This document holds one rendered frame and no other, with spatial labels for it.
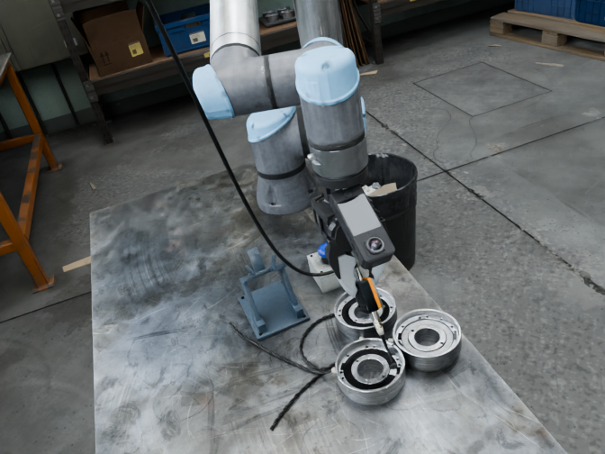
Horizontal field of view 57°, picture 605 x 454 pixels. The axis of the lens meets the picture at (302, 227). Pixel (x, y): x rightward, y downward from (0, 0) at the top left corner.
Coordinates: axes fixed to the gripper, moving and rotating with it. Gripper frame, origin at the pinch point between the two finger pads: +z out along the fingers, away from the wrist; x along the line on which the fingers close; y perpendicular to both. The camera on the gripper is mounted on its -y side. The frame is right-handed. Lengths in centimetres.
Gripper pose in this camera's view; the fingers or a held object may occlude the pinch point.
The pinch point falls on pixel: (364, 288)
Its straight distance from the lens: 85.4
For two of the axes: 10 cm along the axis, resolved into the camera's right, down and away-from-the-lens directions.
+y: -3.7, -4.7, 8.0
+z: 1.7, 8.2, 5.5
